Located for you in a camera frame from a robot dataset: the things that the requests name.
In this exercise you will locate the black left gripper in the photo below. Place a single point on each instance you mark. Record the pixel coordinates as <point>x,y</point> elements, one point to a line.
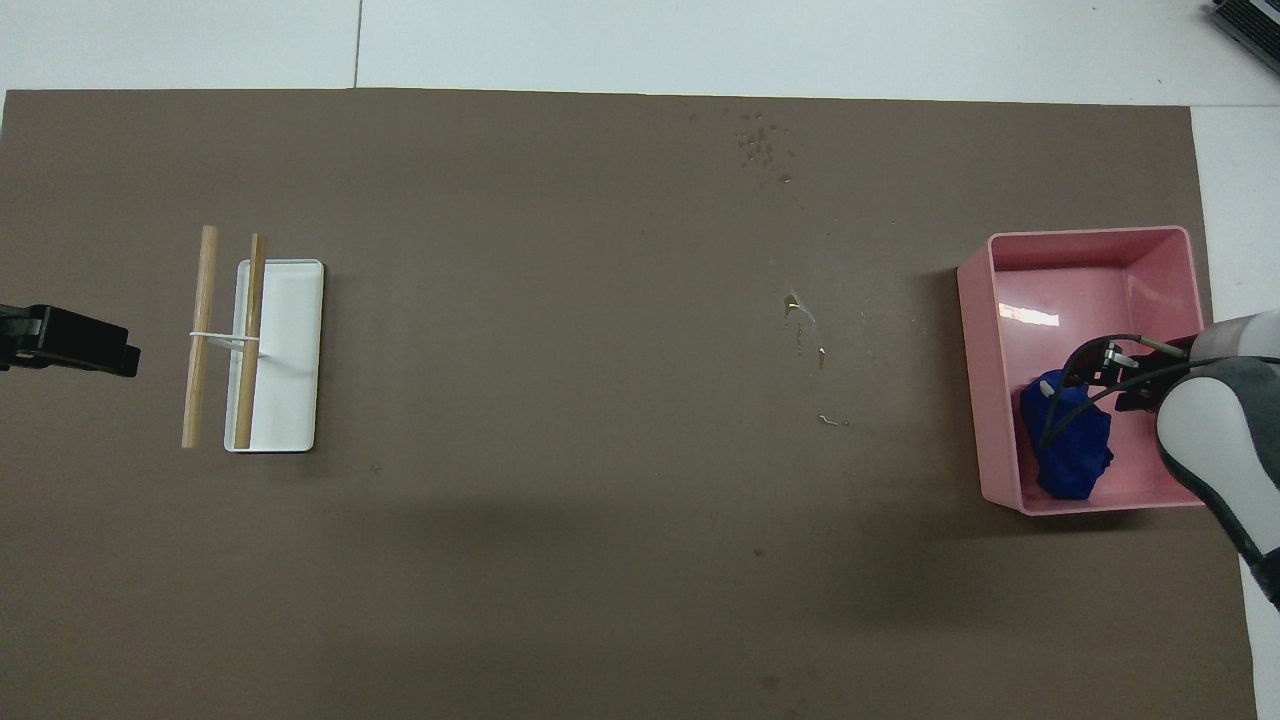
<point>22,338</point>

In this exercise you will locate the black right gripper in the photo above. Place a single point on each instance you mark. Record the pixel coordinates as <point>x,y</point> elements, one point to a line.
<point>1150,370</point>

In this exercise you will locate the blue towel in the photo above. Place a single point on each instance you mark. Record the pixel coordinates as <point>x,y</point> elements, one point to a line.
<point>1075,450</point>

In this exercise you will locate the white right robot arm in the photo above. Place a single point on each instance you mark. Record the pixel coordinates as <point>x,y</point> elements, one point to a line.
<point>1230,440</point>

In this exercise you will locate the white towel rack base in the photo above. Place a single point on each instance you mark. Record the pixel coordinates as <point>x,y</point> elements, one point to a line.
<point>290,380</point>

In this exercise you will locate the spilled water puddle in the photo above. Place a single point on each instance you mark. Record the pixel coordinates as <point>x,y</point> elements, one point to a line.
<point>792,303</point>

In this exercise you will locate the pink plastic bin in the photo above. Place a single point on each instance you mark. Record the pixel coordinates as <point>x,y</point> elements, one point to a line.
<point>1080,300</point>

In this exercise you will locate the long wooden rack dowel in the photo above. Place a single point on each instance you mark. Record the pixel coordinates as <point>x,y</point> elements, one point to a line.
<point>200,300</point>

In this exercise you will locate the grey ribbed device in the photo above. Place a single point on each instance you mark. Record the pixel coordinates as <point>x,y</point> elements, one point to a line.
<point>1250,20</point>

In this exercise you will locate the brown table mat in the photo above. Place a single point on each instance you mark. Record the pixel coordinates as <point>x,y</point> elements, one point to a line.
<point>600,550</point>

